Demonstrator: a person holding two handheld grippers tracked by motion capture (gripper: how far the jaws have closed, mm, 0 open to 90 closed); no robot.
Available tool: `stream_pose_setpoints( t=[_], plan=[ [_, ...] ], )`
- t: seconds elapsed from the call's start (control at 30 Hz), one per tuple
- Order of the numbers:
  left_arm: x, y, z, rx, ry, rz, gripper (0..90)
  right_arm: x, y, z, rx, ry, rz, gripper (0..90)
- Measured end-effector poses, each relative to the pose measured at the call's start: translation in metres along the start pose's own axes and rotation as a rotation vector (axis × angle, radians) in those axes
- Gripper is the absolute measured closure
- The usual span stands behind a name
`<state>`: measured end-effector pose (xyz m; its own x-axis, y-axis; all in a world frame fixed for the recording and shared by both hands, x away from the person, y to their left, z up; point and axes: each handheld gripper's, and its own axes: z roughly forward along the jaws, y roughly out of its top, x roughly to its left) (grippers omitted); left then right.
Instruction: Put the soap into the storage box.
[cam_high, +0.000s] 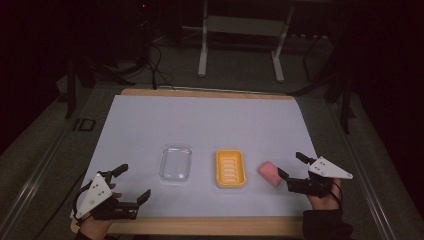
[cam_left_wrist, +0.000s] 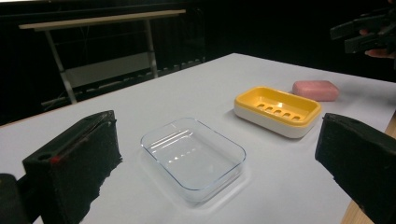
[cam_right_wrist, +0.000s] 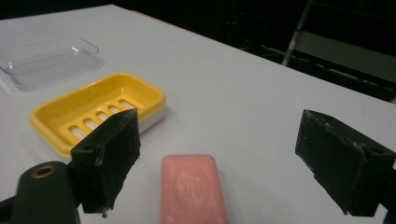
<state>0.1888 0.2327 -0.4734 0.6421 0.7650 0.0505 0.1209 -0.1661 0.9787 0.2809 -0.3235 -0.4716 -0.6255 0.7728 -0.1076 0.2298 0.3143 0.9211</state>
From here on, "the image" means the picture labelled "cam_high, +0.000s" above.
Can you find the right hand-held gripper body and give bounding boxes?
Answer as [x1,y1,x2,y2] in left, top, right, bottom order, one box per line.
[285,155,354,198]

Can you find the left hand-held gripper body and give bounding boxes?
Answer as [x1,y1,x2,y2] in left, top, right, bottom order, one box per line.
[73,171,140,222]

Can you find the pink soap bar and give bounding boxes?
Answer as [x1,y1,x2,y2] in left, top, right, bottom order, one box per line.
[257,160,284,188]

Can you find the person's left hand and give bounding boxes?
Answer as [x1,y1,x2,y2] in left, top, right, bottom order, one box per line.
[78,182,123,240]

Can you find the person's right hand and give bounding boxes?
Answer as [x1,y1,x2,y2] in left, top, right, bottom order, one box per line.
[305,177,344,212]

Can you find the clear plastic dish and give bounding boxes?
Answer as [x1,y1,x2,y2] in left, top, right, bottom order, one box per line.
[158,143,194,184]

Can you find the yellow soap dish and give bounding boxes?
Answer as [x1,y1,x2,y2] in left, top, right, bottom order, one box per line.
[214,148,248,189]

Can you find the black tripod stand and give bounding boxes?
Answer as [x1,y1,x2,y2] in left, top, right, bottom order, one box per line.
[289,33,357,135]
[62,54,138,120]

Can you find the white table sheet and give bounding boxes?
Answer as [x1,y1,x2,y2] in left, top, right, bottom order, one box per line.
[69,94,320,220]

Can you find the white metal stand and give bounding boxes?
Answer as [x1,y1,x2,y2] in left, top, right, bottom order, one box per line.
[181,0,296,84]

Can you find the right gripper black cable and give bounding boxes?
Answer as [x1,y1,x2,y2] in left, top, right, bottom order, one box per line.
[328,179,345,210]

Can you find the metal floor rail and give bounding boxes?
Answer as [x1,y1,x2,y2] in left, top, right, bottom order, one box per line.
[328,101,399,240]
[0,124,69,240]

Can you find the black floor cables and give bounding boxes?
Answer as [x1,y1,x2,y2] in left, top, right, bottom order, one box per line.
[145,41,177,92]

